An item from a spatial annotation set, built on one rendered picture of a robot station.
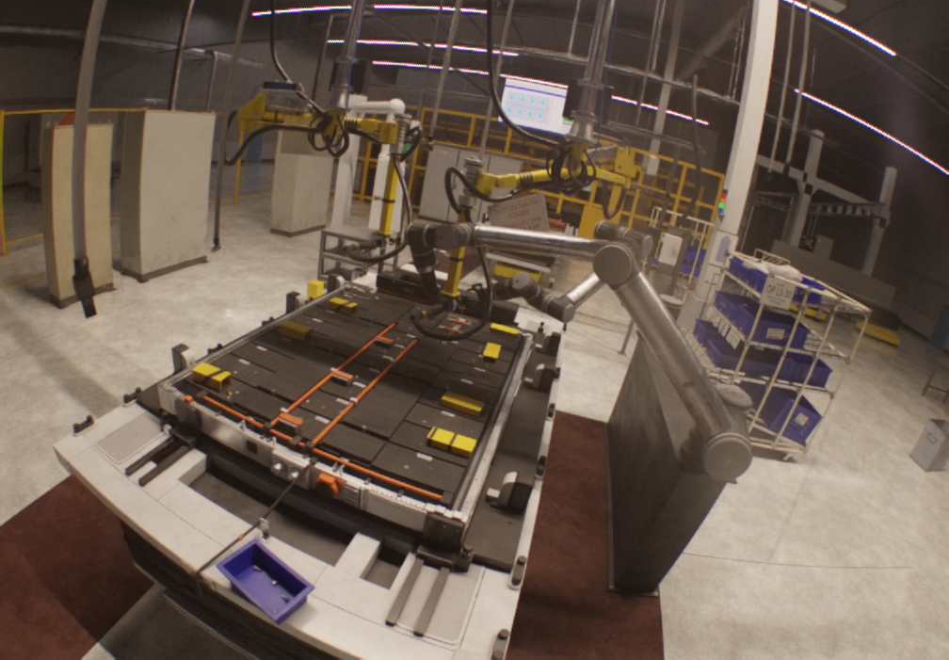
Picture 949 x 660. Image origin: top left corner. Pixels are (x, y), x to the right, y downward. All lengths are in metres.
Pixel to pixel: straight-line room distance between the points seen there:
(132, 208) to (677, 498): 5.99
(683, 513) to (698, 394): 0.75
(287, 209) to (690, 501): 7.55
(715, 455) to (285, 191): 7.67
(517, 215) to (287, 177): 6.25
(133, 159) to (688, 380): 5.80
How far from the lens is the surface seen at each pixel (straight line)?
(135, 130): 5.89
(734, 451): 1.74
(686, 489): 2.13
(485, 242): 1.97
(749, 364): 4.10
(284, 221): 8.29
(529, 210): 2.39
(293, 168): 8.10
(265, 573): 1.35
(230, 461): 1.69
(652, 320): 1.59
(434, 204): 11.64
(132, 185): 5.94
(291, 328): 2.14
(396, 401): 1.72
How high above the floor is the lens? 1.96
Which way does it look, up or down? 19 degrees down
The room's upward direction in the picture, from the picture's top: 11 degrees clockwise
